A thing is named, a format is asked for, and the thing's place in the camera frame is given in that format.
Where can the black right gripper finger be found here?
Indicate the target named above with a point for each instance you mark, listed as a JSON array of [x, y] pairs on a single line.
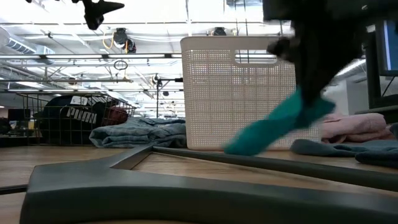
[[314, 90]]

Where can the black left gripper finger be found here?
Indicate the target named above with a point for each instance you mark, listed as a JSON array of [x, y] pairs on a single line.
[[107, 6]]

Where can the pink shirt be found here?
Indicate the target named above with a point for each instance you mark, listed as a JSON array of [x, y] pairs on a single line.
[[357, 126]]

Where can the slate blue sock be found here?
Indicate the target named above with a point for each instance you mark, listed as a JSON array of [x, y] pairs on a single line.
[[326, 147]]

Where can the teal sock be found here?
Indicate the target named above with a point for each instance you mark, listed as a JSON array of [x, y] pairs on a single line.
[[267, 130]]

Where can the dark navy sock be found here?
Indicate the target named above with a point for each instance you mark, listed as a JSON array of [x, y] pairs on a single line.
[[379, 159]]

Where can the maroon cloth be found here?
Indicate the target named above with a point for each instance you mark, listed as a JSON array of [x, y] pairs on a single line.
[[117, 115]]

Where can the navy garment with white print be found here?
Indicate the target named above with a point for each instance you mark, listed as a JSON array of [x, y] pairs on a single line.
[[62, 130]]

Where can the blue denim shirt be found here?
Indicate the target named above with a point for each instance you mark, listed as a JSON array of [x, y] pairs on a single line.
[[140, 133]]

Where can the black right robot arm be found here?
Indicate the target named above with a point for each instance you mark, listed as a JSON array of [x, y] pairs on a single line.
[[311, 9]]

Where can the black computer monitor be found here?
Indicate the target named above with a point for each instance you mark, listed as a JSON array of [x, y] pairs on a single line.
[[373, 62]]

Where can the white perforated plastic basket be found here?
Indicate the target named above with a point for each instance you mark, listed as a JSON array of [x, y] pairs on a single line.
[[217, 102]]

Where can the black stand pole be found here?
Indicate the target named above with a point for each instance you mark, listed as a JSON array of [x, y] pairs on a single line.
[[157, 96]]

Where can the grey plastic clothes hanger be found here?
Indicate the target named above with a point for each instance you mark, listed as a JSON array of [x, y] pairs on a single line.
[[186, 199]]

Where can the silver ventilation duct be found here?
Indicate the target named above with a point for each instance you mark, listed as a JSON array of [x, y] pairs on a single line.
[[18, 45]]

